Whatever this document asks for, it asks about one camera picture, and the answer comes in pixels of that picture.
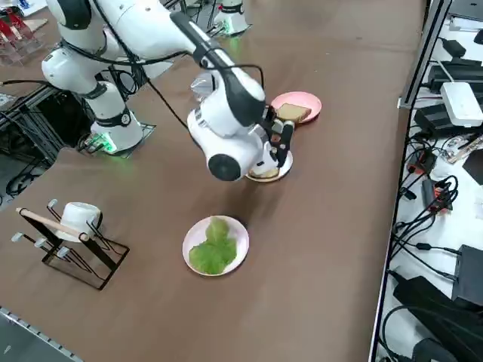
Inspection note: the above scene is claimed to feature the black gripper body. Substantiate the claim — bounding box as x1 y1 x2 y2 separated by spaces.
262 106 280 152

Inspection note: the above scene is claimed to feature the brown-crust bread slice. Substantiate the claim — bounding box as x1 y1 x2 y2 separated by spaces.
248 167 281 181
276 102 313 123

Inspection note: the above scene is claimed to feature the pink round plate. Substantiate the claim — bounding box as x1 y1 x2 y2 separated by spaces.
270 91 323 124

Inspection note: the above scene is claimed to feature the white round plate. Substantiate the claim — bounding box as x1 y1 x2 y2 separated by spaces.
244 149 294 184

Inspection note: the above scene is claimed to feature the pale pinkish round plate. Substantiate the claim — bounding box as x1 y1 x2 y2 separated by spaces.
182 215 251 278

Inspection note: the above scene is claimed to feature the black wrist-mounted cylinder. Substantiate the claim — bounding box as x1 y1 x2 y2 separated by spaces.
276 121 296 169

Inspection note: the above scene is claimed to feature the clear plastic food container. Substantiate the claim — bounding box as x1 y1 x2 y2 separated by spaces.
189 72 220 104

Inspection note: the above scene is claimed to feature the green lettuce leaf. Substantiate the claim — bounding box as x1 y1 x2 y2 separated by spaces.
188 216 239 275

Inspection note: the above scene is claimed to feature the red and black device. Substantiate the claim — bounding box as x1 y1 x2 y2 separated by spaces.
406 148 438 175

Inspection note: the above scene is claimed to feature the large black power adapter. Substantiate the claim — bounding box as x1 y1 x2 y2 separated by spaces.
414 102 463 139

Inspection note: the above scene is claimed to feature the orange and black device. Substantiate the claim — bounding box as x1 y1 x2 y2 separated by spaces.
420 177 455 216

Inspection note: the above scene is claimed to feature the black charger brick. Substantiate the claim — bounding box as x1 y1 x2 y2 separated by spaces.
441 37 467 60

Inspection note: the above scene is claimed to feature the patterned packet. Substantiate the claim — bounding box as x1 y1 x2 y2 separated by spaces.
445 133 483 164

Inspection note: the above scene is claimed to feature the white ceramic cup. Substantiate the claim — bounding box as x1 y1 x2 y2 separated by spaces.
55 201 103 243

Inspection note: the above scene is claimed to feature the black flat box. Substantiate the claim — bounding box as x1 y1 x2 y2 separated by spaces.
454 244 483 307

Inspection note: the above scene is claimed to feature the black bag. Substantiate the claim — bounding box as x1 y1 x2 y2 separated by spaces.
391 275 483 362

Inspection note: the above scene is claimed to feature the clear acrylic shelf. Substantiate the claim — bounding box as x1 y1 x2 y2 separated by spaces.
0 6 49 68

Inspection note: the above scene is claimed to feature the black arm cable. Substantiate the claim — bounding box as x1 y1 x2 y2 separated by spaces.
60 37 266 133

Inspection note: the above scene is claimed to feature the black metal frame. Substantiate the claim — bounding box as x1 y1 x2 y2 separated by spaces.
0 81 97 169

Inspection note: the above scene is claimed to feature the black wire cup rack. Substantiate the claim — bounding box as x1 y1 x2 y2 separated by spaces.
15 198 131 292

